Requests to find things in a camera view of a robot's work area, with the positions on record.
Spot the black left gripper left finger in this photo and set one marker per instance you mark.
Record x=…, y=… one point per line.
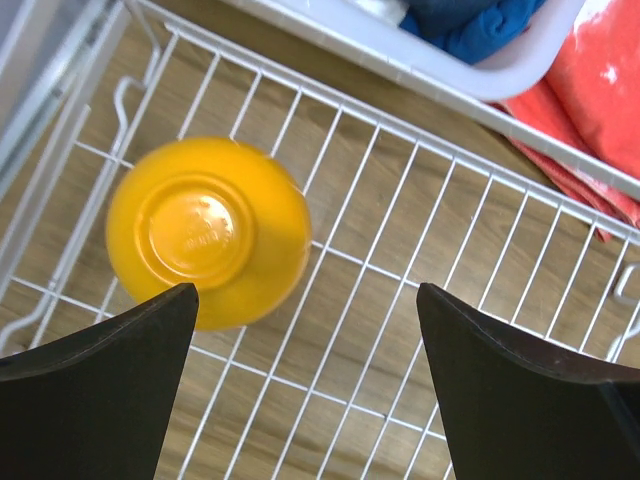
x=96, y=404

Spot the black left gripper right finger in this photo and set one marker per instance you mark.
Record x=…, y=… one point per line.
x=514, y=406

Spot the red white tie-dye towel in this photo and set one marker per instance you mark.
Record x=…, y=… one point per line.
x=589, y=98

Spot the white wire dish rack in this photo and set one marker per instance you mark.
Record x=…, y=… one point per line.
x=335, y=383

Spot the dark blue denim cloth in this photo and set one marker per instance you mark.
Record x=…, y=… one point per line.
x=437, y=17

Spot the aluminium frame rail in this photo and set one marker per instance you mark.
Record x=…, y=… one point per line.
x=44, y=47

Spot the white plastic basket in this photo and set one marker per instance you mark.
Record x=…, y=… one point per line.
x=345, y=29

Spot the yellow orange bowl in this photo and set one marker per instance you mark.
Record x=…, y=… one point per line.
x=216, y=213

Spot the white cloth bag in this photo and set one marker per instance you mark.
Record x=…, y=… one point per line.
x=392, y=12

